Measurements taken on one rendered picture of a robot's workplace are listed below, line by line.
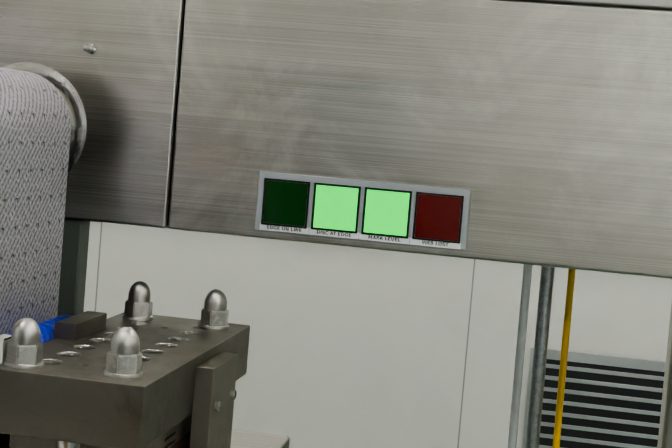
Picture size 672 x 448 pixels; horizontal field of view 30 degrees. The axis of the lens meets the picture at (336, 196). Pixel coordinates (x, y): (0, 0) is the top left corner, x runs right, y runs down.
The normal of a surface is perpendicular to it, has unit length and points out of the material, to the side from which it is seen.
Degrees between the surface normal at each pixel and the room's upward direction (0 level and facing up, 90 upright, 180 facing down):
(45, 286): 90
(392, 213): 90
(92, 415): 90
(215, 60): 90
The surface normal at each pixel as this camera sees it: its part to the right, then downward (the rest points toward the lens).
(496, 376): -0.17, 0.04
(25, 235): 0.98, 0.09
